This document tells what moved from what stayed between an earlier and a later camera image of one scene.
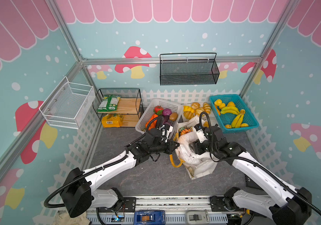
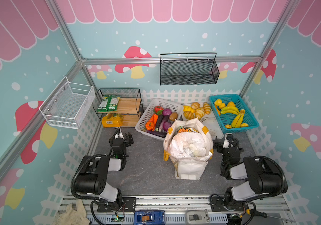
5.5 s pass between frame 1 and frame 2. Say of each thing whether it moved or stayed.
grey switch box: stayed
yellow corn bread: stayed
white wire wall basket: stayed
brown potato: stayed
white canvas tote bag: moved
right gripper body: moved
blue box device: stayed
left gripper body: moved
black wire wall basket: stayed
